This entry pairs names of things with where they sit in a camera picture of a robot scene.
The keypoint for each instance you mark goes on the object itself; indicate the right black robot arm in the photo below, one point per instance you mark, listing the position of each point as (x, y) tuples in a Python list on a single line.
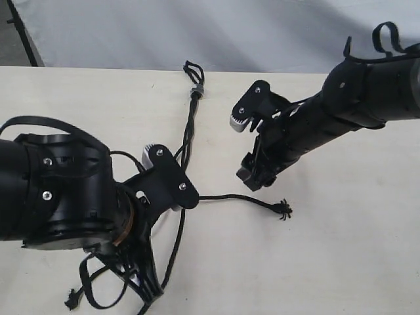
[(354, 96)]

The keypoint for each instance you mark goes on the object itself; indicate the black backdrop frame pole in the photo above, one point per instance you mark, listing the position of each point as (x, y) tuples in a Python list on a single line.
[(29, 48)]

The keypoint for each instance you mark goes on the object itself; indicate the grey fabric backdrop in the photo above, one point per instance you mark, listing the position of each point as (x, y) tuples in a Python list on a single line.
[(225, 36)]

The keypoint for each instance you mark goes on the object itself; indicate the grey cable clamp bracket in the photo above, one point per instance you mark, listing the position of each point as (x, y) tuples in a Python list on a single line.
[(197, 91)]

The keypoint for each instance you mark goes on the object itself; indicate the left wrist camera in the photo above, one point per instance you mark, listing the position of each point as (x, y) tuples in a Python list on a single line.
[(164, 183)]

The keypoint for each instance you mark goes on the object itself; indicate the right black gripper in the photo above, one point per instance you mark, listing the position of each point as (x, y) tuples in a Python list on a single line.
[(277, 146)]

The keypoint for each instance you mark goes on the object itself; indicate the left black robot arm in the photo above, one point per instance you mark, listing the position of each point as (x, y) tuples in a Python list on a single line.
[(58, 192)]

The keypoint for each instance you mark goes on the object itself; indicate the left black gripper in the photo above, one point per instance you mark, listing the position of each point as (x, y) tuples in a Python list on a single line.
[(126, 249)]

